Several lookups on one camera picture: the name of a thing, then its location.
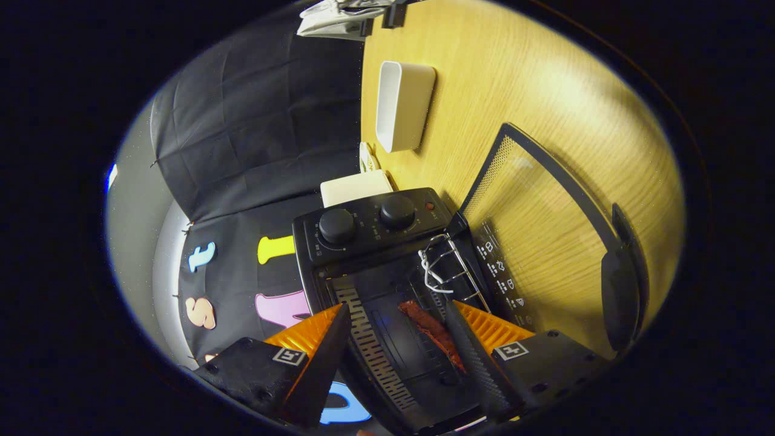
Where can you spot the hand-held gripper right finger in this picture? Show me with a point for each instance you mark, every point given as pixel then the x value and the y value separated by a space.
pixel 478 369

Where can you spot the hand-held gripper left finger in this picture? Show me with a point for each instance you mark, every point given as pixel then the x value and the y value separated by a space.
pixel 318 369

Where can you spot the red fried chicken piece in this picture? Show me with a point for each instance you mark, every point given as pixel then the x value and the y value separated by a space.
pixel 427 324

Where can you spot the black toaster oven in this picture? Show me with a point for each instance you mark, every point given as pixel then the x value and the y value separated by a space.
pixel 363 236

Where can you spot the white toaster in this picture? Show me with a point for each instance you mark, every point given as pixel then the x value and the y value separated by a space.
pixel 354 188

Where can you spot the white divided bean dish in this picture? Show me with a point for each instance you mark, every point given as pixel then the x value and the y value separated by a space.
pixel 367 158

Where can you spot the black backdrop cloth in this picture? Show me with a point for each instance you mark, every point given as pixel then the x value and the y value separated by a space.
pixel 260 121

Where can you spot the white rectangular tray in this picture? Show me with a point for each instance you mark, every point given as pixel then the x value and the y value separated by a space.
pixel 412 103

